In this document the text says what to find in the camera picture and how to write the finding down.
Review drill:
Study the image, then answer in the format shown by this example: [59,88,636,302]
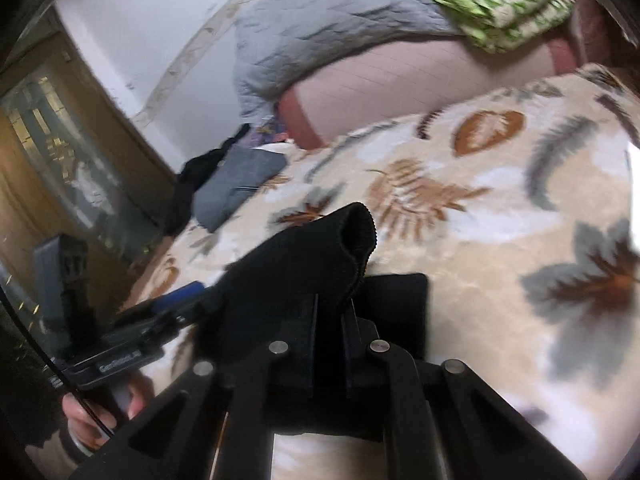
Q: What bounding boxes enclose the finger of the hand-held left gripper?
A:
[114,281,223,333]

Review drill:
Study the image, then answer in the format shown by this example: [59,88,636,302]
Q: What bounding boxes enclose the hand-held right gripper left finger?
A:
[70,294,322,480]

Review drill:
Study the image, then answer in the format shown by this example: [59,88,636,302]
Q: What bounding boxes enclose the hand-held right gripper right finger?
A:
[344,309,587,480]

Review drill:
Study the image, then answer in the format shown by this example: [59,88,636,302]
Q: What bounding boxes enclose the black pants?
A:
[192,202,431,443]

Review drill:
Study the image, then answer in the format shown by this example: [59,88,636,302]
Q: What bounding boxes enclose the person's left hand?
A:
[61,374,157,462]

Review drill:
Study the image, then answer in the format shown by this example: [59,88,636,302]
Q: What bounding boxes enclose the black garment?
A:
[164,124,251,238]

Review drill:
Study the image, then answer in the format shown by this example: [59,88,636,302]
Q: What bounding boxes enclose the folded grey jeans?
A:
[192,145,289,234]

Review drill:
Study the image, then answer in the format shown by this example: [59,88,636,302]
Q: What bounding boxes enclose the wooden door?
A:
[0,9,177,321]

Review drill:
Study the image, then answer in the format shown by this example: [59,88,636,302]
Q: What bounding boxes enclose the leaf print plush blanket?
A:
[117,62,640,480]

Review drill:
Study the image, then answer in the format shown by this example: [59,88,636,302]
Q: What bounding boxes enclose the colourful printed cloth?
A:
[254,117,293,147]

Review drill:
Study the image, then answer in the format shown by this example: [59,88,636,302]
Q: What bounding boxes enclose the grey quilted blanket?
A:
[232,0,473,128]

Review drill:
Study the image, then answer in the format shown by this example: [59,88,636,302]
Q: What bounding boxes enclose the green patterned blanket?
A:
[369,0,579,55]

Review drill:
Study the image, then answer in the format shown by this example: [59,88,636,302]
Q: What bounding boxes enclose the black cable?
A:
[0,285,117,442]

